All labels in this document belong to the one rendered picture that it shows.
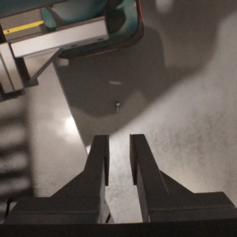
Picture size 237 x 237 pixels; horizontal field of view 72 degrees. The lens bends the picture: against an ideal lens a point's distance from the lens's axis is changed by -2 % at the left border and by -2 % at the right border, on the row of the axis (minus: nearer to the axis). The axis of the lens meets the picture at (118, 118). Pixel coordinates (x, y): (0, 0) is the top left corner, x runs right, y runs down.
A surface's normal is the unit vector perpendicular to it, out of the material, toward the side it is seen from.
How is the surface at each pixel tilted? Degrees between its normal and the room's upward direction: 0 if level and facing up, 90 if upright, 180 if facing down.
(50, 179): 0
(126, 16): 11
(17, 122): 0
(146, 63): 0
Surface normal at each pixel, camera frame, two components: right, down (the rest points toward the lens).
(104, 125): 0.02, 0.29
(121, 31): 0.20, 0.45
